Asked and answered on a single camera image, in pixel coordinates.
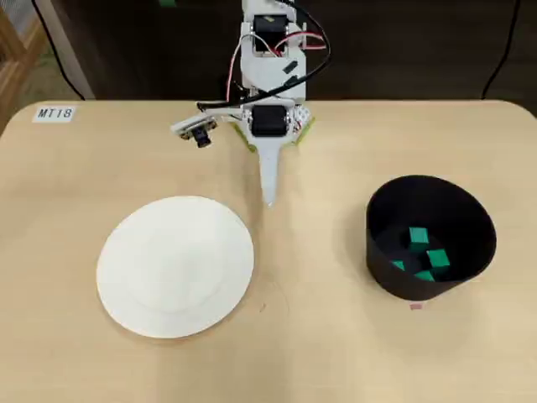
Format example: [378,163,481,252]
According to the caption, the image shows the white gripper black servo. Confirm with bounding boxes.
[241,44,307,209]

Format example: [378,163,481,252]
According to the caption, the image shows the white paper plate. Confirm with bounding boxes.
[96,195,256,339]

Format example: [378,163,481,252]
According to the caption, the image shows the black round pot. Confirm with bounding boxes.
[364,175,498,302]

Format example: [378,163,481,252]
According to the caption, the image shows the white MT18 label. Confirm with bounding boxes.
[32,105,78,123]

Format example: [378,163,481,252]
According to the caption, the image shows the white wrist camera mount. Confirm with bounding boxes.
[169,116,220,149]

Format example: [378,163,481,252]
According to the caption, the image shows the black camera cable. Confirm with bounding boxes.
[196,0,332,113]

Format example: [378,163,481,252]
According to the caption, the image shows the thin black power cable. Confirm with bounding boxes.
[480,0,519,101]
[32,0,87,101]

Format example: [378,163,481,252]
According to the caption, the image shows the grey metal post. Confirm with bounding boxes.
[35,0,96,102]

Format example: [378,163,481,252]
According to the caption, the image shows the light wooden furniture frame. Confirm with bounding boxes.
[0,8,45,125]

